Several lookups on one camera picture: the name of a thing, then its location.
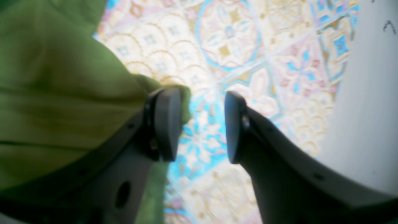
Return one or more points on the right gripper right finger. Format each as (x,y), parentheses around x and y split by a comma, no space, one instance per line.
(290,186)

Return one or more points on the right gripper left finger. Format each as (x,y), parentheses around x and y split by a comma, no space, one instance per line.
(106,186)

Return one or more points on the green t-shirt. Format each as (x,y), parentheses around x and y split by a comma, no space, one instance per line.
(63,93)

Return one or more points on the patterned tablecloth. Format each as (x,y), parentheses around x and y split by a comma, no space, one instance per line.
(285,57)

